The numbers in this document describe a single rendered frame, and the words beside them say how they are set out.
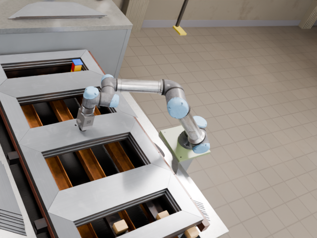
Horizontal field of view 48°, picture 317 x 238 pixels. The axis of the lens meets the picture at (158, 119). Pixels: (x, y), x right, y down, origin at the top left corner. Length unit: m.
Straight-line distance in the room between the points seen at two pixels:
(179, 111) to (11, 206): 1.00
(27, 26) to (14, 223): 1.32
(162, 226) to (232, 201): 1.58
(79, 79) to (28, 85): 0.35
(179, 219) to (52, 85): 1.18
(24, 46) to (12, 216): 1.25
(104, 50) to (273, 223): 2.12
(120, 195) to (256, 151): 2.35
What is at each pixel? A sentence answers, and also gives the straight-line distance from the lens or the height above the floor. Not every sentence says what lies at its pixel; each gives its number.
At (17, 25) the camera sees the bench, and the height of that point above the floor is 1.05.
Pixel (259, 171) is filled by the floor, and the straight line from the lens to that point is 3.81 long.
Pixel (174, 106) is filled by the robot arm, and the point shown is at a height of 1.20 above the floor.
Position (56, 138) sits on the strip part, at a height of 0.87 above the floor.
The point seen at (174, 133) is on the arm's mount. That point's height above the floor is 0.71.
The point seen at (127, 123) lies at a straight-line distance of 2.28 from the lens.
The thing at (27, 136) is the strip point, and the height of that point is 0.87.
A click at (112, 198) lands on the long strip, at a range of 1.89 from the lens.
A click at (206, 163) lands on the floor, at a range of 3.54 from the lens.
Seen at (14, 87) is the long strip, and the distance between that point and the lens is 2.38.
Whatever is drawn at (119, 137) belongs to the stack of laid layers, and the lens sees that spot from 2.21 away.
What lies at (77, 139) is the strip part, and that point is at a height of 0.87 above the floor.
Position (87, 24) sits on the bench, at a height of 1.05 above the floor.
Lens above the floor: 2.40
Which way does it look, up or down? 40 degrees down
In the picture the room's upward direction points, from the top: 23 degrees clockwise
